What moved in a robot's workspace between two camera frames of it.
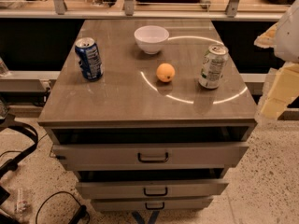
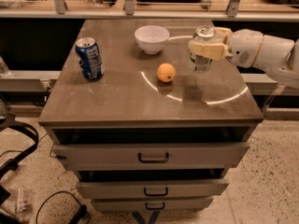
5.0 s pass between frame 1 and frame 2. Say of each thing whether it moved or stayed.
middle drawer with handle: stayed
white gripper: moved
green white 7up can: moved
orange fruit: stayed
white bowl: stayed
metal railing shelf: stayed
